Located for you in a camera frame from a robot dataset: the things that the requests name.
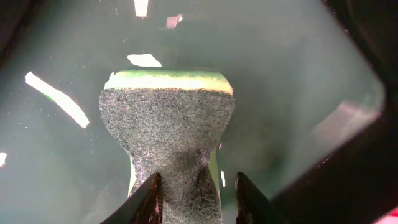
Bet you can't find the black tray with water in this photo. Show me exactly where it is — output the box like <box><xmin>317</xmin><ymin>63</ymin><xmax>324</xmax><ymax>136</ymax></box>
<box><xmin>1</xmin><ymin>1</ymin><xmax>397</xmax><ymax>223</ymax></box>

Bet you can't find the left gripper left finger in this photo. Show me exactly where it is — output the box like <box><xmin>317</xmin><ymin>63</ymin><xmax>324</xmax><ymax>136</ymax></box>
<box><xmin>101</xmin><ymin>173</ymin><xmax>163</xmax><ymax>224</ymax></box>

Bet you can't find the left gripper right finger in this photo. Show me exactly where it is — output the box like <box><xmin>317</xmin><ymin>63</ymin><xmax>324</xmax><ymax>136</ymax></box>
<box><xmin>235</xmin><ymin>172</ymin><xmax>289</xmax><ymax>224</ymax></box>

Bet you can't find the green yellow sponge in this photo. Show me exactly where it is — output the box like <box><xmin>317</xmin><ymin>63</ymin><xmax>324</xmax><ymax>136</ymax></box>
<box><xmin>99</xmin><ymin>70</ymin><xmax>235</xmax><ymax>224</ymax></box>

